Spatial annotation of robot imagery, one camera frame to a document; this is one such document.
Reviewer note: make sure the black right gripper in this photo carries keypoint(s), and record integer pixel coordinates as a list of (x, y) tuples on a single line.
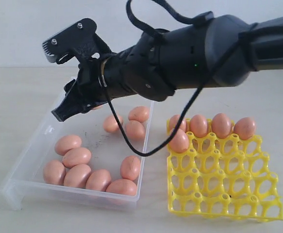
[(85, 92)]

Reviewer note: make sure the brown egg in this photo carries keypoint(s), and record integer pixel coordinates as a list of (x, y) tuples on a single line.
[(97, 107), (173, 122), (139, 113), (180, 142), (245, 128), (122, 187), (77, 176), (221, 125), (199, 126), (66, 143), (54, 172), (130, 168), (135, 130), (110, 124), (76, 156), (99, 180)]

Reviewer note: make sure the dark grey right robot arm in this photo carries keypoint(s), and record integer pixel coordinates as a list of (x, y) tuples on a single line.
[(220, 51)]

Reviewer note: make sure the clear plastic bin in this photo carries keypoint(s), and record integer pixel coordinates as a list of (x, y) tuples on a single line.
[(108, 150)]

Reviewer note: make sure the yellow plastic egg tray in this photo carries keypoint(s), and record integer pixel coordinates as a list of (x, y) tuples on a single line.
[(226, 177)]

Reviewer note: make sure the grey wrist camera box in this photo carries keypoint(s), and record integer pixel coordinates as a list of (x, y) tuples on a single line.
[(79, 40)]

